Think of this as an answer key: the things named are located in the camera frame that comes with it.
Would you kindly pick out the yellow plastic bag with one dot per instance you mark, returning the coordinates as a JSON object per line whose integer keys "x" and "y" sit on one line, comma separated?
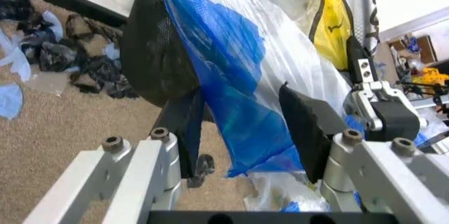
{"x": 333, "y": 24}

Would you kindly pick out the aluminium frame rack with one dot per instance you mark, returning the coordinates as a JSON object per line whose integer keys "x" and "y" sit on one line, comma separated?
{"x": 414, "y": 21}

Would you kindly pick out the brown cardboard box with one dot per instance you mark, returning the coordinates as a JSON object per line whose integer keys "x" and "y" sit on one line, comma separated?
{"x": 426, "y": 48}

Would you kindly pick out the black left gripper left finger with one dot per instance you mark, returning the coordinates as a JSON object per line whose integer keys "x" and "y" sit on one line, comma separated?
{"x": 105, "y": 182}

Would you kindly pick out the dark grey crumpled bag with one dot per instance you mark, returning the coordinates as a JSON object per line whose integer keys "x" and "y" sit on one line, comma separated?
{"x": 56, "y": 55}

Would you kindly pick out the black crumpled trash bag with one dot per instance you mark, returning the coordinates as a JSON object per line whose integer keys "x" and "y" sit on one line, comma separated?
{"x": 105, "y": 76}

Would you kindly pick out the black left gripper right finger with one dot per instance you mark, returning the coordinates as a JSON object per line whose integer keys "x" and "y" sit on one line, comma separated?
{"x": 308, "y": 129}

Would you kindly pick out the dark crumpled trash pile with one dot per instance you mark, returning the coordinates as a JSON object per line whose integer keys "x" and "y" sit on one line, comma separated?
{"x": 17, "y": 5}

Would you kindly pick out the yellow toy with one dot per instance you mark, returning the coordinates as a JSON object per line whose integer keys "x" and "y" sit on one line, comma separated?
{"x": 433, "y": 75}

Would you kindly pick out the white torn paper strip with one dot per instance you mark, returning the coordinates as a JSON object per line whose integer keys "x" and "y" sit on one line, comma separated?
{"x": 15, "y": 55}

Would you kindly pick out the black mesh trash bin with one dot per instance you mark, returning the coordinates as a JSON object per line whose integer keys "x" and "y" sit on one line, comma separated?
{"x": 154, "y": 50}

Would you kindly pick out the blue plastic garbage bag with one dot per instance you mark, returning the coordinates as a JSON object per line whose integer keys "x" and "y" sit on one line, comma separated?
{"x": 231, "y": 76}

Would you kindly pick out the pale blue paper scrap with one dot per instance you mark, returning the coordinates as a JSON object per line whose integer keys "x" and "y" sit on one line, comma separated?
{"x": 8, "y": 100}

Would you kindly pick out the small clear plastic bag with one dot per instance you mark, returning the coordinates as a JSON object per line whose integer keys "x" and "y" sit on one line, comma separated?
{"x": 280, "y": 195}

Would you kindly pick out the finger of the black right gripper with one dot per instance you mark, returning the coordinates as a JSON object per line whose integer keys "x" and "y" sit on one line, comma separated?
{"x": 365, "y": 69}

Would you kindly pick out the large clear plastic bag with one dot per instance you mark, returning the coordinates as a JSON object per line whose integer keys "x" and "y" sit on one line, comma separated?
{"x": 287, "y": 37}

